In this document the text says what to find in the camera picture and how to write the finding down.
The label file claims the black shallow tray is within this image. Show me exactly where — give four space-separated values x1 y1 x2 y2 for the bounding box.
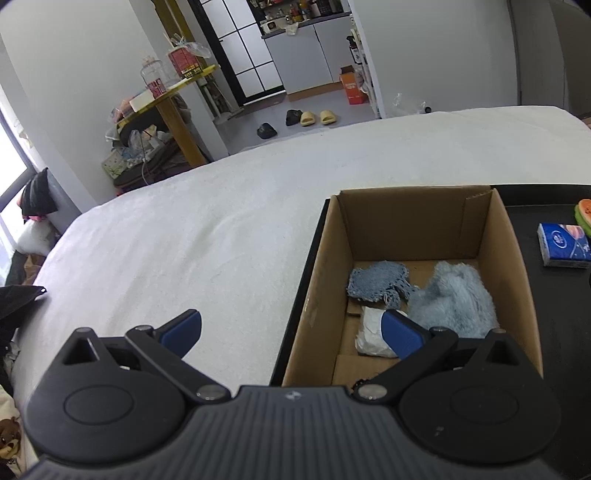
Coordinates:
270 184 591 480

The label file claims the fluffy grey-blue plush toy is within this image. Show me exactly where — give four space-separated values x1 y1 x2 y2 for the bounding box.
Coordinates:
408 261 501 340

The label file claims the blue tissue pack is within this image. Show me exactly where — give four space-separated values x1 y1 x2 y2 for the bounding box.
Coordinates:
536 222 591 269

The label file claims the brown cardboard box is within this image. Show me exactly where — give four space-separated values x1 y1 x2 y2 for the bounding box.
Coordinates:
281 185 544 389

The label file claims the pile of bags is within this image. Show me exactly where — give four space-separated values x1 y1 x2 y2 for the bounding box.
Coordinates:
102 106 195 188

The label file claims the red carton box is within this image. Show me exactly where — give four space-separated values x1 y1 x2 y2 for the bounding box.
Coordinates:
166 41 205 80

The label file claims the white pillow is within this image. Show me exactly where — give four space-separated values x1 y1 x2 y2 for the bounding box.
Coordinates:
15 218 60 256

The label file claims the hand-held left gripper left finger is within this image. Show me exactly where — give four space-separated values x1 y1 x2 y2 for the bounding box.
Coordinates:
60 309 232 406

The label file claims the clear glass jar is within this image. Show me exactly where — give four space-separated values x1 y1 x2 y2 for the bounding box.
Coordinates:
139 55 168 92

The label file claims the white cloth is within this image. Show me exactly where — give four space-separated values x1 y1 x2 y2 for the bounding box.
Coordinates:
354 305 410 359

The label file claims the white flat box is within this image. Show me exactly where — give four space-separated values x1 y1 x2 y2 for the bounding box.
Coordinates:
129 90 156 112

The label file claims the clear plastic bag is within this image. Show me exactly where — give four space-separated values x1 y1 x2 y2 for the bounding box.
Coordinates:
392 91 434 117

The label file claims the watermelon slice toy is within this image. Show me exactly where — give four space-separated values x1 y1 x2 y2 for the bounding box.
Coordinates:
573 198 591 239

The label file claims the black framed glass door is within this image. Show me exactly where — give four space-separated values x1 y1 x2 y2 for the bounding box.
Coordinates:
187 0 288 106

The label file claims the yellow round table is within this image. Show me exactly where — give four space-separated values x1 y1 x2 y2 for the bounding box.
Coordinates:
115 65 221 168

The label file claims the blue knitted cloth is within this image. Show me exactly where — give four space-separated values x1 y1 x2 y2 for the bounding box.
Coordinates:
346 261 420 311

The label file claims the black bag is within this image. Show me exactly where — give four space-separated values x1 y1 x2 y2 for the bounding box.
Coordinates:
19 167 60 219

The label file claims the white kitchen cabinet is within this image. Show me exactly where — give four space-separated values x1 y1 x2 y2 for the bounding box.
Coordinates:
261 11 360 101

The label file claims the narrow white shelf rack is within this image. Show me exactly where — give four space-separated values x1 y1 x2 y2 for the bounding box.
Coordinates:
346 27 387 120

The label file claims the black crumpled cloth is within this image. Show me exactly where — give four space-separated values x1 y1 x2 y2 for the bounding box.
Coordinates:
0 285 48 342

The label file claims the grey flat board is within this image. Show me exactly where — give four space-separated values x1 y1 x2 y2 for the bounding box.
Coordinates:
507 0 591 118

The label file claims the orange cardboard box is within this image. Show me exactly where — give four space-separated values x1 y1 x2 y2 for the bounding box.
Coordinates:
339 65 369 106

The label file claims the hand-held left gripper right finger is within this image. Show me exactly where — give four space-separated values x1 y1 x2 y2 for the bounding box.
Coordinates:
353 310 525 407

